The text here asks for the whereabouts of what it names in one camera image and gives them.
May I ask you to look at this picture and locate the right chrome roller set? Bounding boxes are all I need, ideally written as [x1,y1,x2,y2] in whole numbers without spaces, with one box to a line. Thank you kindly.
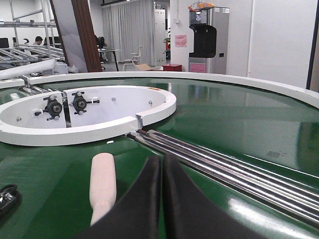
[126,130,319,228]

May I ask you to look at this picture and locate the red box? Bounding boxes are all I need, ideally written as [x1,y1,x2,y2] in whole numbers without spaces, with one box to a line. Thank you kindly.
[162,63,182,72]

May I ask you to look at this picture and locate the silver water dispenser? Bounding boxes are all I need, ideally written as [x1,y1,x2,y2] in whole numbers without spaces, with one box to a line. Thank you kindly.
[188,6,230,74]

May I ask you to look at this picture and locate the white foam sheet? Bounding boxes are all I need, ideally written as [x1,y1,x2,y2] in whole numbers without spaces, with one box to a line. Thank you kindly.
[0,59,56,80]

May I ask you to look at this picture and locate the pink hand brush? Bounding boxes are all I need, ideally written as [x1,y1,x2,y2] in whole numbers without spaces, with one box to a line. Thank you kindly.
[89,153,117,225]

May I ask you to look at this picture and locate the cardboard box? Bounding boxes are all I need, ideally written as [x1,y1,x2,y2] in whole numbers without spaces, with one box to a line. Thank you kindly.
[135,64,163,71]

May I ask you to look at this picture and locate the seated person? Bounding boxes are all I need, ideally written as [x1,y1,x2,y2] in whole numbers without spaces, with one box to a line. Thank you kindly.
[33,36,43,45]

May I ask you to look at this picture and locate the far chrome roller set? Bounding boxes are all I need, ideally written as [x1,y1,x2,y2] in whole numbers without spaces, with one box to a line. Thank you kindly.
[19,84,58,95]

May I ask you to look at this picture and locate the white outer rim right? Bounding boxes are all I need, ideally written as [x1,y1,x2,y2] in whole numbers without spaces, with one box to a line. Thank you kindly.
[25,71,319,110]

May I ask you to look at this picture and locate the bundled black cable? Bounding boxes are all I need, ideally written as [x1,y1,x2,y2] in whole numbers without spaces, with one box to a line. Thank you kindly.
[0,183,21,220]

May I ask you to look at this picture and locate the roller conveyor rack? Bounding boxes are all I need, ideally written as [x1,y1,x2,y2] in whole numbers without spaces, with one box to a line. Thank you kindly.
[0,0,64,67]

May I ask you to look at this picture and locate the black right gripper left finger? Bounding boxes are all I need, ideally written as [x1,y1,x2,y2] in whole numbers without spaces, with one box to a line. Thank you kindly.
[75,156,161,239]

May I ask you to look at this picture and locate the black bearing mount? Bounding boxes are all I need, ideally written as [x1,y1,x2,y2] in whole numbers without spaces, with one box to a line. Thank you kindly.
[32,95,63,121]
[71,91,100,115]

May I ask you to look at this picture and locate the white outer rim left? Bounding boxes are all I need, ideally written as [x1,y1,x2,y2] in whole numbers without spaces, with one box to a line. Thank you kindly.
[0,79,25,89]

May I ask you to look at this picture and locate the brown wooden pillar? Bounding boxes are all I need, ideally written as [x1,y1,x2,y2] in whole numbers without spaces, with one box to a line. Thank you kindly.
[71,0,102,72]

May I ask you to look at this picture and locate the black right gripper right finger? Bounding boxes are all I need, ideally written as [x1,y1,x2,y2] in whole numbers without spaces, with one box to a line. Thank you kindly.
[162,154,263,239]

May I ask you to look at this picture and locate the left black bearing mount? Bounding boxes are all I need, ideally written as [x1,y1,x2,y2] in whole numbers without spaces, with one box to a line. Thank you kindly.
[32,95,63,121]

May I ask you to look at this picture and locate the right black bearing mount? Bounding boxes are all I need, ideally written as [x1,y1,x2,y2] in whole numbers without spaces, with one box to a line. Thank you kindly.
[71,91,100,115]

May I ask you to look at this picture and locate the white rim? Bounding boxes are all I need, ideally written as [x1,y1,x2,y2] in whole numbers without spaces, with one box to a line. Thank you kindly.
[0,79,25,89]
[25,71,319,110]

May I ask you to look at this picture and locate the white central conveyor ring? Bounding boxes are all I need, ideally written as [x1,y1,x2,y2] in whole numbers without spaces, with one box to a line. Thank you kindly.
[0,84,177,147]

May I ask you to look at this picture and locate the chrome roller set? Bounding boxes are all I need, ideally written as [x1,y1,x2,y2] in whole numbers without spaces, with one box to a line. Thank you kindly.
[19,84,58,95]
[126,130,319,228]

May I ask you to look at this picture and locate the white chair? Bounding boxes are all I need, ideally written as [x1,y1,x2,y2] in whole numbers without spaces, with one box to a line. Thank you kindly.
[123,45,143,71]

